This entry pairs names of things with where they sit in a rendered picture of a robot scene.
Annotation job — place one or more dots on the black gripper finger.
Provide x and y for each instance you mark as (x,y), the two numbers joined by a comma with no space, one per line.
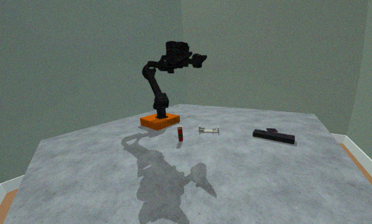
(180,57)
(200,59)

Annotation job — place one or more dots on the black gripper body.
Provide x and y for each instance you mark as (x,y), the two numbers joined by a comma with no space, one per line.
(170,60)

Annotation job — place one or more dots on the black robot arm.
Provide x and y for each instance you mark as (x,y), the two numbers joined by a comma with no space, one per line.
(161,99)

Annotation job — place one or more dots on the red cylinder with green band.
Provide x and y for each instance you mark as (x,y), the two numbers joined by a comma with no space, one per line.
(180,133)

